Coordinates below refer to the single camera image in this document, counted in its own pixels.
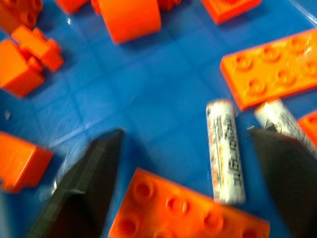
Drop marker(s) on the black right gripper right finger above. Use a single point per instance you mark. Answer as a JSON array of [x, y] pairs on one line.
[[289, 178]]

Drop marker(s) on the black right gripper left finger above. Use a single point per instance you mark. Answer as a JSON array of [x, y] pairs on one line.
[[84, 183]]

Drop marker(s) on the blue plastic bin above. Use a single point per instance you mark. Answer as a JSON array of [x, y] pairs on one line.
[[153, 106]]

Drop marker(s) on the orange small brick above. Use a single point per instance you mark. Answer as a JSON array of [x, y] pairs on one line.
[[169, 3], [70, 5], [309, 126]]

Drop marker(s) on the white AA battery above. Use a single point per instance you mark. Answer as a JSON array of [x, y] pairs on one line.
[[226, 151], [284, 121]]

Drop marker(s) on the orange sloped brick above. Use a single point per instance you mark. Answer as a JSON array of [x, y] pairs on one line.
[[19, 163]]

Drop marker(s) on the orange flat studded brick plate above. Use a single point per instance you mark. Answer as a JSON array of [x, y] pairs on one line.
[[178, 210], [275, 67]]

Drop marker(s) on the orange square brick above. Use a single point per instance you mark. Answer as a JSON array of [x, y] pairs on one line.
[[17, 69]]

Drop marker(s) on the orange cross-shaped brick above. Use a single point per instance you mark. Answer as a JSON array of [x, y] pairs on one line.
[[39, 47]]

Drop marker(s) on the orange curved brick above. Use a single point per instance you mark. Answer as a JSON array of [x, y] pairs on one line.
[[132, 19]]

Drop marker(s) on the orange flat brick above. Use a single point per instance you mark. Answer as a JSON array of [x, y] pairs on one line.
[[229, 8]]

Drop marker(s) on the orange studded brick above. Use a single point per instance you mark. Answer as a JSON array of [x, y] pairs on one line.
[[18, 12]]

